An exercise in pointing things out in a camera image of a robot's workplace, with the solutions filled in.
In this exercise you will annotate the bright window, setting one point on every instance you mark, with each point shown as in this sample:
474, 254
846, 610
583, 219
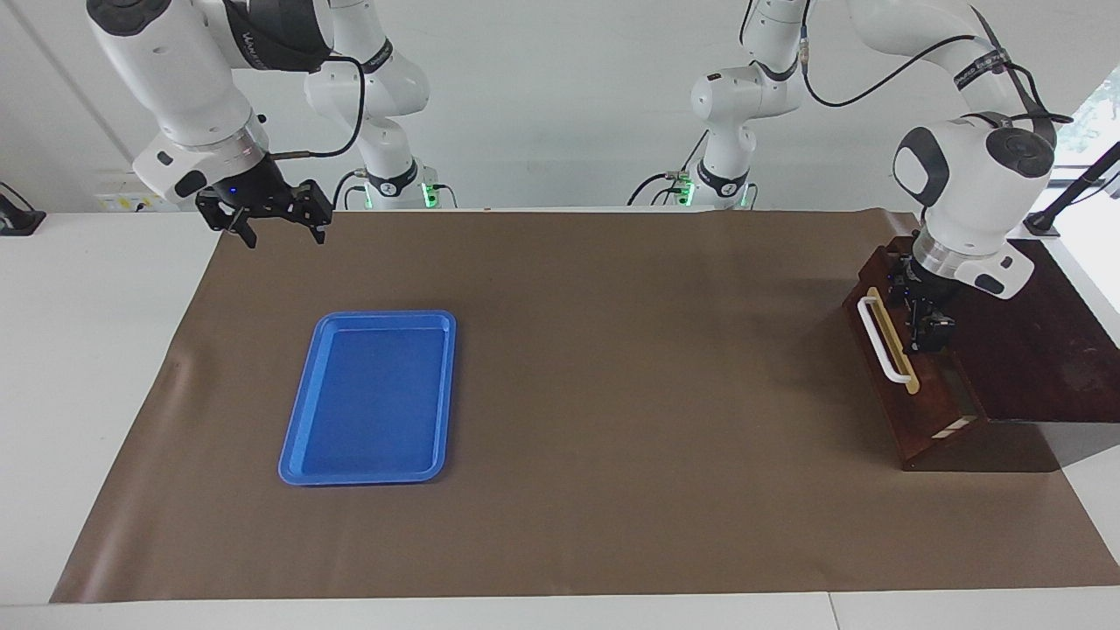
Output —
1085, 122

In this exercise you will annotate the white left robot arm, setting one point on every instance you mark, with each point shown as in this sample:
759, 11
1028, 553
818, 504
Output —
962, 184

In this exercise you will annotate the black stand base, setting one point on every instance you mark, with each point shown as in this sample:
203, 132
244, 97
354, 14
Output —
22, 223

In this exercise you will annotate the brown table mat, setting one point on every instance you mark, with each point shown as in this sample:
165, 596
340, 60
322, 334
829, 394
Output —
612, 481

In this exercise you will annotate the blue plastic tray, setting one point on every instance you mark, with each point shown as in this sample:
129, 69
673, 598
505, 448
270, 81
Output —
376, 411

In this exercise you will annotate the dark wooden cabinet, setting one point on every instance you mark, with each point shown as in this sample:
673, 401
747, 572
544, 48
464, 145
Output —
1032, 350

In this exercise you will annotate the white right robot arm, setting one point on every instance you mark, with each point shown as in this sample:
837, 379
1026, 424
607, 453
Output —
175, 79

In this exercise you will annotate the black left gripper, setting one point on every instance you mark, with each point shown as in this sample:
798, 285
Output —
914, 284

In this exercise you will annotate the white wall socket box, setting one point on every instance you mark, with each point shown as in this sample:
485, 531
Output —
136, 188

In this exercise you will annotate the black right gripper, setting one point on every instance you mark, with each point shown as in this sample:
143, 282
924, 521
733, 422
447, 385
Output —
254, 192

